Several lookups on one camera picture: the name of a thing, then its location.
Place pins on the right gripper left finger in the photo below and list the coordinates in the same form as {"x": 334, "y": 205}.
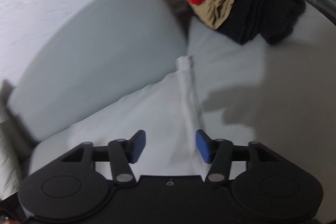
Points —
{"x": 135, "y": 146}

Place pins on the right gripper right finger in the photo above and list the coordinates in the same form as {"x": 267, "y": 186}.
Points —
{"x": 205, "y": 146}

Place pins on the white hoodie garment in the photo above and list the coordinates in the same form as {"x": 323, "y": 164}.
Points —
{"x": 167, "y": 111}

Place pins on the grey sofa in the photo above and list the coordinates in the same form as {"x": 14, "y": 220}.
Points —
{"x": 270, "y": 110}

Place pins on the black folded garment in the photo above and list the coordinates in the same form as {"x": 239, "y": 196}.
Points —
{"x": 272, "y": 19}

